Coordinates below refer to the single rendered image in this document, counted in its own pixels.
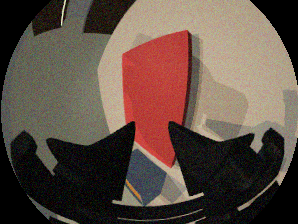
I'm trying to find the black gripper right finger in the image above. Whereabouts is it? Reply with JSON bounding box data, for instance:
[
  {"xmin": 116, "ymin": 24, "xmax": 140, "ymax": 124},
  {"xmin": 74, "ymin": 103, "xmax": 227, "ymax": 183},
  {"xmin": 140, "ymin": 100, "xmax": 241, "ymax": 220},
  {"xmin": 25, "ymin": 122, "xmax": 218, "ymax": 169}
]
[{"xmin": 168, "ymin": 120, "xmax": 255, "ymax": 196}]

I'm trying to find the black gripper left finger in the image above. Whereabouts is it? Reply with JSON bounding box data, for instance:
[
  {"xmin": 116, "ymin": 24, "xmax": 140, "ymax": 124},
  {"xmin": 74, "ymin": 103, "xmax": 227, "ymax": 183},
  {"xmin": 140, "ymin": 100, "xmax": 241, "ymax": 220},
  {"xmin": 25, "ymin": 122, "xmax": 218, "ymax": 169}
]
[{"xmin": 45, "ymin": 121, "xmax": 136, "ymax": 201}]

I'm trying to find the red lid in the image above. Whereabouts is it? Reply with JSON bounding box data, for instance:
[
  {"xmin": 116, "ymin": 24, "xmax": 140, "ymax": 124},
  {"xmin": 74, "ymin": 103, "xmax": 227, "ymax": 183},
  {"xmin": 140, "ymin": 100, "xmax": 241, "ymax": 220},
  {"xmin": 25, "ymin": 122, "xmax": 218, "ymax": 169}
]
[{"xmin": 121, "ymin": 30, "xmax": 193, "ymax": 168}]

